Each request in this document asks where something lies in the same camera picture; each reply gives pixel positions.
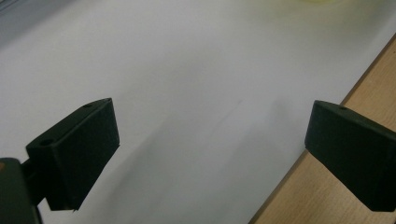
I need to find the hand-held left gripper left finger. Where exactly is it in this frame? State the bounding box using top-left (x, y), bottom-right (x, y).
top-left (25, 97), bottom-right (121, 213)

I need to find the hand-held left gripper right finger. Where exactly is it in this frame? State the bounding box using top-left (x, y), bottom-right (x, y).
top-left (304, 99), bottom-right (396, 214)

